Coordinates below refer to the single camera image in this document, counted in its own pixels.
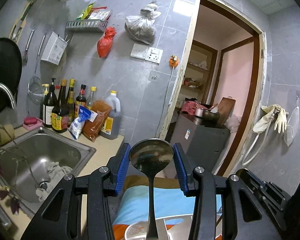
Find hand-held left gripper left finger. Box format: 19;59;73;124
20;142;132;240

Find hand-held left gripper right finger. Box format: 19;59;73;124
173;142;282;240

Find large metal spoon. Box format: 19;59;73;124
129;138;174;240

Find white plastic utensil basket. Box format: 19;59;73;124
124;214;198;240

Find grey small fridge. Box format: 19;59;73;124
170;112;232;180

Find blue and orange cloth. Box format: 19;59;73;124
112;186;223;240

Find red chili powder bag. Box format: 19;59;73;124
82;100;112;142

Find large cooking oil jug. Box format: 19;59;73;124
99;90;122;140

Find blue and white salt bag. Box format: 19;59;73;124
68;106;98;140

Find dark metal bowl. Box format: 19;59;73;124
202;109;220;123

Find red cloth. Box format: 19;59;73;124
180;100;203;115

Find grey dish rag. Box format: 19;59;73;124
35;161;73;203

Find crumpled clear plastic bag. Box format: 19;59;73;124
225;115;240;133

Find clear hanging plastic bag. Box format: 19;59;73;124
284;106;300;147

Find stainless steel sink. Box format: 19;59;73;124
0;126;97;220

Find clear bottle yellow cap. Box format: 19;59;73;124
85;86;97;110

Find brown wooden cutting board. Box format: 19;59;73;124
216;97;236;127

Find dark bottle red label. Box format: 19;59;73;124
75;84;87;113

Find soy sauce bottle orange cap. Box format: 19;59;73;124
51;79;69;133

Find cream rubber glove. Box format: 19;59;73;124
274;108;289;134
252;104;276;133

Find tall dark bottle yellow cap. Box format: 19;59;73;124
66;79;77;128

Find dark pump bottle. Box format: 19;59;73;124
42;77;58;128

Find pink soap dish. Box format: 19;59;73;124
23;116;44;131

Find small yellow cap bottle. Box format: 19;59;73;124
41;84;50;100

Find wooden shelf unit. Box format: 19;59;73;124
182;40;218;105

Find metal mesh strainer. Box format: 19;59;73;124
27;34;47;105

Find dried flower stem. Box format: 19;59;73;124
0;127;23;215

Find brown loofah sponge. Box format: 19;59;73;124
0;124;15;147

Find red plastic bag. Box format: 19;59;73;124
97;26;117;58

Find white hanging cutlery holder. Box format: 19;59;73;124
41;31;68;65

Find clear bag of dried goods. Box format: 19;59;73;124
125;1;162;45

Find metal faucet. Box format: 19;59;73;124
0;82;17;109

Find hanging metal spatula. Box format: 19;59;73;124
22;27;36;67

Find red and white packets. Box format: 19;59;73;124
86;7;113;20

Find green snack packet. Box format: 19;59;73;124
76;2;97;20

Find black frying pan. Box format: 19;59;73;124
0;37;23;117

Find white hose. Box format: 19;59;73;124
241;109;282;165

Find white wall socket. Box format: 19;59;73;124
145;47;163;64

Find door frame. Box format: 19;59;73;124
161;0;267;178

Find grey wall shelf basket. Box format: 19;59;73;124
65;19;108;33

